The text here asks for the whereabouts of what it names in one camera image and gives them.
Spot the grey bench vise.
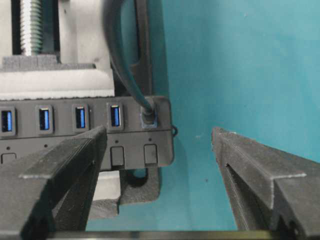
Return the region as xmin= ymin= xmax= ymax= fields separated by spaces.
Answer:
xmin=0 ymin=0 xmax=160 ymax=220

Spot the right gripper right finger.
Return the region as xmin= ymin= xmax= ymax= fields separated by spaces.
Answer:
xmin=211 ymin=127 xmax=320 ymax=238

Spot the grey hub power cable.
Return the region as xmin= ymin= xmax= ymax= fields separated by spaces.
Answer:
xmin=102 ymin=0 xmax=159 ymax=126

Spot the black multi-port USB hub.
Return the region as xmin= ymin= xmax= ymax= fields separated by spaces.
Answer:
xmin=0 ymin=96 xmax=174 ymax=172

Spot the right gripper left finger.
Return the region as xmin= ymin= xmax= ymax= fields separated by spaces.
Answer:
xmin=0 ymin=126 xmax=107 ymax=240

